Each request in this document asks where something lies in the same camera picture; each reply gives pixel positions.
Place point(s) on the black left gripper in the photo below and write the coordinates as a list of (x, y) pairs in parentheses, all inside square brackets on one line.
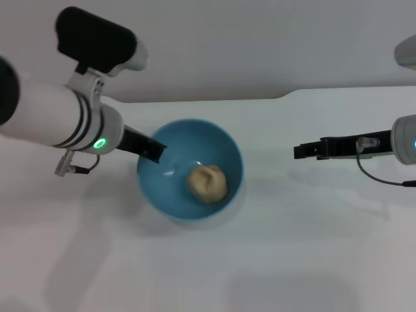
[(133, 141)]

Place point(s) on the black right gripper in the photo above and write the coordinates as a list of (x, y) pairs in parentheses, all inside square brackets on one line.
[(357, 148)]

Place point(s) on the blue ceramic bowl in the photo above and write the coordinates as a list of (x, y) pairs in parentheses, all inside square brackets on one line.
[(182, 195)]

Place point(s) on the beige egg yolk pastry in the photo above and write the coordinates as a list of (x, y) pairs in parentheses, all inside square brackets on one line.
[(207, 184)]

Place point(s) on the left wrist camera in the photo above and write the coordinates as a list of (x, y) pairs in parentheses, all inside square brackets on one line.
[(97, 42)]

